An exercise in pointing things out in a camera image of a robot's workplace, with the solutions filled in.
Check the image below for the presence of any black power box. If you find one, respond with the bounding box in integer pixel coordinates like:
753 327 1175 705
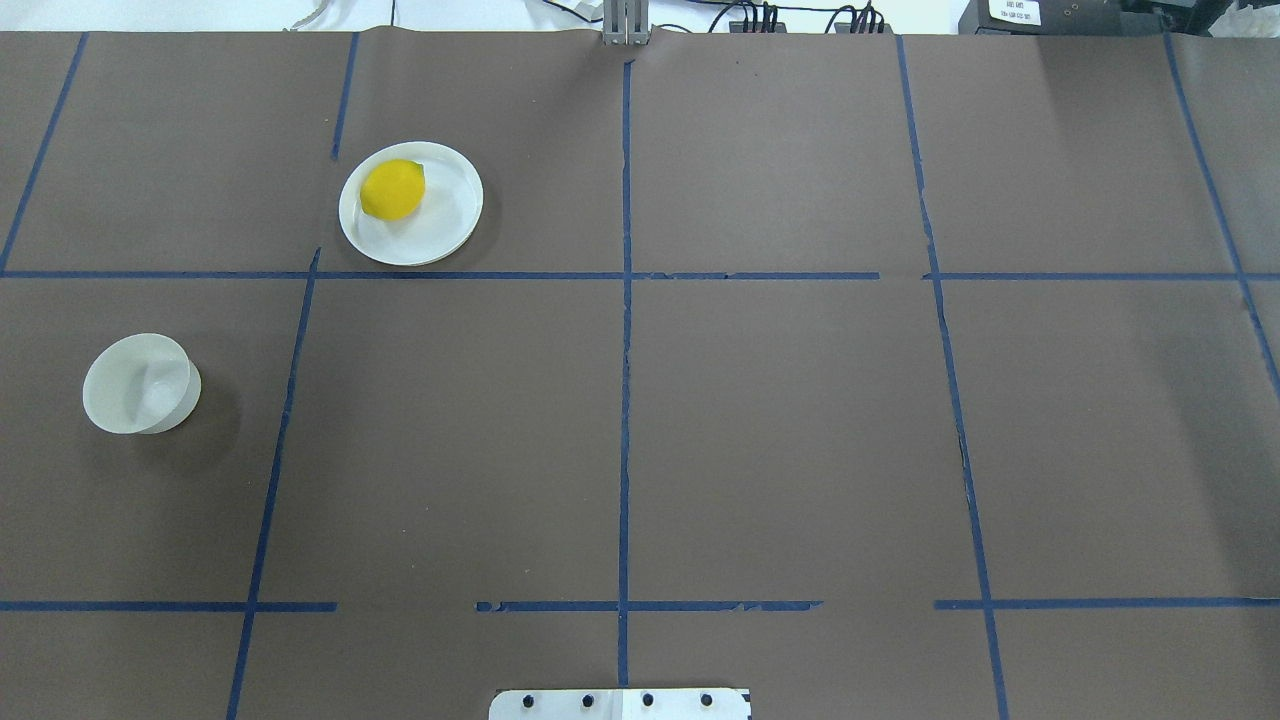
957 1 1169 37

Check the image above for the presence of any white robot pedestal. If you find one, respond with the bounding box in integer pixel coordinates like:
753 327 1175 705
488 687 753 719

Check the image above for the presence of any white bowl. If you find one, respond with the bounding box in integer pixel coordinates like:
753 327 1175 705
81 333 204 436

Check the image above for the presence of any yellow lemon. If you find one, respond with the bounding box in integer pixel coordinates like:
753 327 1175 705
358 159 426 222

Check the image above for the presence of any white plate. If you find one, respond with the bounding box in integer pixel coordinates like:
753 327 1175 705
337 141 484 266

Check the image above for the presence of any brown paper table cover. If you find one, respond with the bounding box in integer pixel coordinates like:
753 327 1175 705
3 28 1277 719

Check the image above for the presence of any aluminium frame post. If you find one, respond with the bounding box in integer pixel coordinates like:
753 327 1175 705
602 0 652 46

